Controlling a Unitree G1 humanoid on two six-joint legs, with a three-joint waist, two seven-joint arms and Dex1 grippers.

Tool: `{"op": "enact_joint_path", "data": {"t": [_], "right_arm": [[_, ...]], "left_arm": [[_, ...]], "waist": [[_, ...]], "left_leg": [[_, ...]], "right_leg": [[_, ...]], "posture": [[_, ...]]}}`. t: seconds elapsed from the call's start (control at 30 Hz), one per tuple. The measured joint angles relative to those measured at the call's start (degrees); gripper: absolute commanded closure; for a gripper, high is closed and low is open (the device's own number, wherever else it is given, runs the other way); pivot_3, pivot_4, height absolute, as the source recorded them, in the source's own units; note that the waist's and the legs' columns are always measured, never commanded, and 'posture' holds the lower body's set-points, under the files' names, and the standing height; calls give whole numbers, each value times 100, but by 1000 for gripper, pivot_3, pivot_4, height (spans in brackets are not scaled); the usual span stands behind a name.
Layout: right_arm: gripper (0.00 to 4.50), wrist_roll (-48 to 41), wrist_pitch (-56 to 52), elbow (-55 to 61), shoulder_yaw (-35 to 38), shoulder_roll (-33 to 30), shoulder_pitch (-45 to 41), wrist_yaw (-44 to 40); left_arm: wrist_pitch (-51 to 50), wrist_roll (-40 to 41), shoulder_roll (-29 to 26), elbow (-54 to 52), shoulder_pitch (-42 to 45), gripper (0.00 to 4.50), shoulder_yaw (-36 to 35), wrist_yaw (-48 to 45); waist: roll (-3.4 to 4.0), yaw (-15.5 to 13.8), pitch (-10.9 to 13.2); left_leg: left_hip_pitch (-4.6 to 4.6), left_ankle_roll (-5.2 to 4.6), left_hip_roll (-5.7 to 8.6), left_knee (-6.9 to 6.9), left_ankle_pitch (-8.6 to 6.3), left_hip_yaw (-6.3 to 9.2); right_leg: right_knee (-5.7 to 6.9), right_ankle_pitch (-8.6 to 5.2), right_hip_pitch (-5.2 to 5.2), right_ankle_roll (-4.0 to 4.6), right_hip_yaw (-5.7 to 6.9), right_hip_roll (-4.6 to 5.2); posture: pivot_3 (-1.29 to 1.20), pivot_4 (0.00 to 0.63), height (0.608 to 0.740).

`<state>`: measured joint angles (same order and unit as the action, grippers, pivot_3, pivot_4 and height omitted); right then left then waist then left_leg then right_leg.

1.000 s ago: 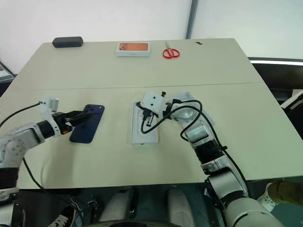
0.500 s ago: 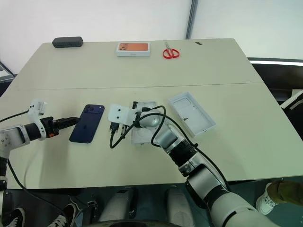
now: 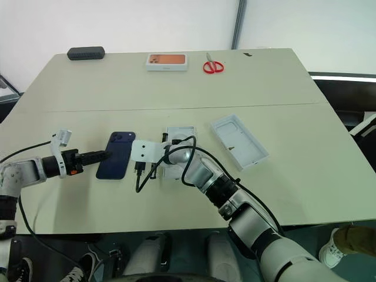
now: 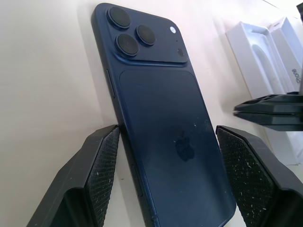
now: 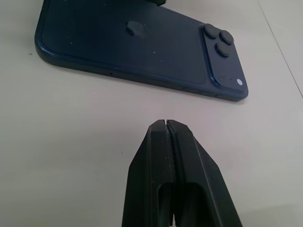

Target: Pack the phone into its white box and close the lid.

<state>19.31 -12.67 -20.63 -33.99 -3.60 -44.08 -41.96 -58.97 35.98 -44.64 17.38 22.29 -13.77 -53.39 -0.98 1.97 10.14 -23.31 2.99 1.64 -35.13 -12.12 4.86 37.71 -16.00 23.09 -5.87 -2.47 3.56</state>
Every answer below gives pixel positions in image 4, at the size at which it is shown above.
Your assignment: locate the white phone box lid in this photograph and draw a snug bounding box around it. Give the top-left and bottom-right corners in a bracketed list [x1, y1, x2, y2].
[267, 16, 303, 166]

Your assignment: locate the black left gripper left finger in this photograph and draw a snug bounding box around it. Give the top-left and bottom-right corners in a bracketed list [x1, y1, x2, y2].
[25, 124, 121, 227]

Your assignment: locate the white phone box base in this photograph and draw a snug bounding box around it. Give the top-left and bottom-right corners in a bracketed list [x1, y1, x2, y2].
[224, 20, 293, 95]

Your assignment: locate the dark blue smartphone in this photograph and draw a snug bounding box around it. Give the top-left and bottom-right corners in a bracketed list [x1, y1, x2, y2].
[91, 2, 237, 227]

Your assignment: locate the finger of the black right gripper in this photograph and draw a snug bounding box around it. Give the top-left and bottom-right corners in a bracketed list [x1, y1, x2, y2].
[236, 93, 303, 114]
[233, 111, 303, 132]

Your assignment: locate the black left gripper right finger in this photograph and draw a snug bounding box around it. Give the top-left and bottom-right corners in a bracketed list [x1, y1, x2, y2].
[215, 125, 303, 227]

